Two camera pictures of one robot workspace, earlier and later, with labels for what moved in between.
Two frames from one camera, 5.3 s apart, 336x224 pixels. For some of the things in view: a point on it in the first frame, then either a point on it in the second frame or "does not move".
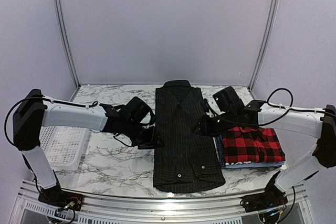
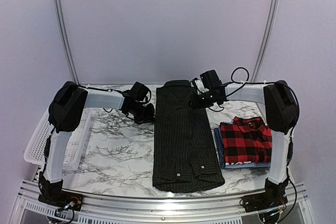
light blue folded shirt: [240, 165] does not move
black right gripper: [206, 129] to [195, 104]
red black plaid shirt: [253, 145] does not move
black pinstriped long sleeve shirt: [188, 160] does not move
